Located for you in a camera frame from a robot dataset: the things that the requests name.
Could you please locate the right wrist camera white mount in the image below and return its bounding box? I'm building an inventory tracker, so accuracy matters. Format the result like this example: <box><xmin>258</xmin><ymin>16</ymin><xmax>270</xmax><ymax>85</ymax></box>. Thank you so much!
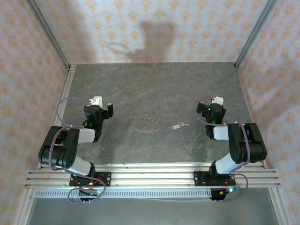
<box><xmin>210</xmin><ymin>96</ymin><xmax>225</xmax><ymax>106</ymax></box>

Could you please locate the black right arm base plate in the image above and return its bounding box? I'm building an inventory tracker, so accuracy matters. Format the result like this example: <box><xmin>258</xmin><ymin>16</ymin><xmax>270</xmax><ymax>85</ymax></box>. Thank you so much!
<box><xmin>194</xmin><ymin>171</ymin><xmax>236</xmax><ymax>188</ymax></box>

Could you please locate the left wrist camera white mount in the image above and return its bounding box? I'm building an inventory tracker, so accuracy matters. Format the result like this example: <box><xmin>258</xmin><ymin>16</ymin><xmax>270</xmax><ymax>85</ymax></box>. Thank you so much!
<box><xmin>89</xmin><ymin>95</ymin><xmax>103</xmax><ymax>106</ymax></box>

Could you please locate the white slotted cable duct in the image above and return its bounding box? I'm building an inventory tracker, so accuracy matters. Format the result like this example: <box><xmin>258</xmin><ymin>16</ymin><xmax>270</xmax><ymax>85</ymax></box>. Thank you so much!
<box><xmin>35</xmin><ymin>189</ymin><xmax>213</xmax><ymax>199</ymax></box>

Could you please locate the aluminium lower frame rail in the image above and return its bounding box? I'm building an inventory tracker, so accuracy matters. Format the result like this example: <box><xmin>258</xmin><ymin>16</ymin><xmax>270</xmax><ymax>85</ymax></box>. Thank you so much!
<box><xmin>268</xmin><ymin>187</ymin><xmax>293</xmax><ymax>225</ymax></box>
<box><xmin>13</xmin><ymin>187</ymin><xmax>37</xmax><ymax>225</ymax></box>

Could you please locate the wide aluminium mounting beam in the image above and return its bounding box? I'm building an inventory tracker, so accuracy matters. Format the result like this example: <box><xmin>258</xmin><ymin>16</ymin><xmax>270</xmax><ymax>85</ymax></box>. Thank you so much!
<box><xmin>24</xmin><ymin>170</ymin><xmax>281</xmax><ymax>188</ymax></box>

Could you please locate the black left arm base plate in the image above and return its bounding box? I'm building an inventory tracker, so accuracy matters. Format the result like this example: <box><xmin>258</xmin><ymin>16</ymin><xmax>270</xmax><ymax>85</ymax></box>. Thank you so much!
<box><xmin>69</xmin><ymin>171</ymin><xmax>112</xmax><ymax>188</ymax></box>

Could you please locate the aluminium frame post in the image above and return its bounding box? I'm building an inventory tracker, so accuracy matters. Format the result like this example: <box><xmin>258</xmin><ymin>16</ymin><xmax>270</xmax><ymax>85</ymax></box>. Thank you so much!
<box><xmin>25</xmin><ymin>0</ymin><xmax>76</xmax><ymax>71</ymax></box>
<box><xmin>233</xmin><ymin>0</ymin><xmax>279</xmax><ymax>69</ymax></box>

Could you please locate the aluminium table side rail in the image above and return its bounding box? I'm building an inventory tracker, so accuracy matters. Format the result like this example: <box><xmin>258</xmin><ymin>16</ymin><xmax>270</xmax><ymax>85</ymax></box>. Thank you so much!
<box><xmin>37</xmin><ymin>65</ymin><xmax>77</xmax><ymax>170</ymax></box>
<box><xmin>234</xmin><ymin>62</ymin><xmax>255</xmax><ymax>125</ymax></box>

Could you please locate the grey metal shelf panel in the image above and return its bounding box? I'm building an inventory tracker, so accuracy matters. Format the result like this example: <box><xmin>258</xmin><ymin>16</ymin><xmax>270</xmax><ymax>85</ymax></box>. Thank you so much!
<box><xmin>27</xmin><ymin>197</ymin><xmax>278</xmax><ymax>225</ymax></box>

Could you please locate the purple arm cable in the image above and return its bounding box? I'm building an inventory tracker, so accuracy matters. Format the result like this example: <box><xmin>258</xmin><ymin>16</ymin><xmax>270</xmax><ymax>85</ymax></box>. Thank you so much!
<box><xmin>48</xmin><ymin>97</ymin><xmax>106</xmax><ymax>205</ymax></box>
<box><xmin>195</xmin><ymin>97</ymin><xmax>249</xmax><ymax>203</ymax></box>

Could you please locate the aluminium table edge rail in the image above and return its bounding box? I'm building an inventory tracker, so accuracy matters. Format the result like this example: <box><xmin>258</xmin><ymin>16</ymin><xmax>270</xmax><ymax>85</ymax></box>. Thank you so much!
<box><xmin>38</xmin><ymin>163</ymin><xmax>267</xmax><ymax>171</ymax></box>

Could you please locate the small controller board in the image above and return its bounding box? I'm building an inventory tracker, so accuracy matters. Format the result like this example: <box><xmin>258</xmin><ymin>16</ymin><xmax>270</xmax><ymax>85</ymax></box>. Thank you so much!
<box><xmin>89</xmin><ymin>188</ymin><xmax>104</xmax><ymax>197</ymax></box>
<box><xmin>224</xmin><ymin>185</ymin><xmax>242</xmax><ymax>195</ymax></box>

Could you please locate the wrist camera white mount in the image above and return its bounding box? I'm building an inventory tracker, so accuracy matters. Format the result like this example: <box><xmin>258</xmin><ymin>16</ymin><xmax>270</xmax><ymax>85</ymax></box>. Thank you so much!
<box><xmin>210</xmin><ymin>96</ymin><xmax>225</xmax><ymax>106</ymax></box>
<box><xmin>89</xmin><ymin>95</ymin><xmax>103</xmax><ymax>106</ymax></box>

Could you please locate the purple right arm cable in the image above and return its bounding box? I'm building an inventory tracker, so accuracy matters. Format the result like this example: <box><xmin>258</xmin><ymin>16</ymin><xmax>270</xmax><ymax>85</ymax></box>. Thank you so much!
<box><xmin>195</xmin><ymin>97</ymin><xmax>249</xmax><ymax>203</ymax></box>

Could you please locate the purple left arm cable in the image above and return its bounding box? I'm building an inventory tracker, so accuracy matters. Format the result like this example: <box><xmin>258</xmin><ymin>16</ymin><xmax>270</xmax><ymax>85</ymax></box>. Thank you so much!
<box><xmin>48</xmin><ymin>97</ymin><xmax>106</xmax><ymax>205</ymax></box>

